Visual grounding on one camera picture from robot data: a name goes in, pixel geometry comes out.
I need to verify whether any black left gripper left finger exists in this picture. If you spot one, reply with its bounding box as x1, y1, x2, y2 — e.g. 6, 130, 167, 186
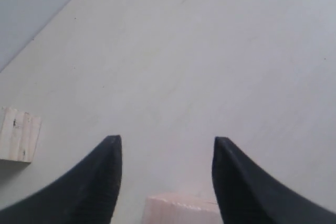
1, 135, 122, 223

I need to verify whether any large pale wooden cube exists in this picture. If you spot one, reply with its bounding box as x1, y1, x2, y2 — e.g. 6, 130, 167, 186
142, 193, 223, 224

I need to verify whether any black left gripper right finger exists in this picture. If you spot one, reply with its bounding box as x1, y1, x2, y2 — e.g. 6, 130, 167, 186
212, 137, 335, 223

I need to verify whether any medium wooden cube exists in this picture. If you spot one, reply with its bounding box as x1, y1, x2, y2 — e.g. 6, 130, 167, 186
1, 107, 41, 163

